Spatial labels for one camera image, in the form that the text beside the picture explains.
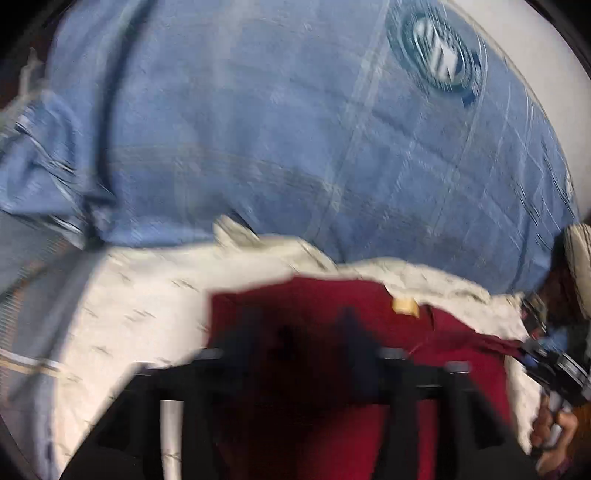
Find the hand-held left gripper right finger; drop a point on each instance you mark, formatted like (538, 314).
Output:
(406, 392)

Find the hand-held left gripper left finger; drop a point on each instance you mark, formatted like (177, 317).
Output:
(203, 392)

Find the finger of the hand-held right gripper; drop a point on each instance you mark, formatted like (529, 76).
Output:
(534, 311)
(535, 357)

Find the red garment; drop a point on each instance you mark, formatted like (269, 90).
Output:
(314, 438)

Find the person's right hand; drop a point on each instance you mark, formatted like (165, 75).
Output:
(556, 443)

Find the cream ribbed round object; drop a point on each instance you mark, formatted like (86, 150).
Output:
(579, 258)

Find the cream leaf-print sheet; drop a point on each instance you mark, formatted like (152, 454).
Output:
(152, 295)

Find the grey striped blanket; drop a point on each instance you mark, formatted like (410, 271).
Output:
(27, 392)

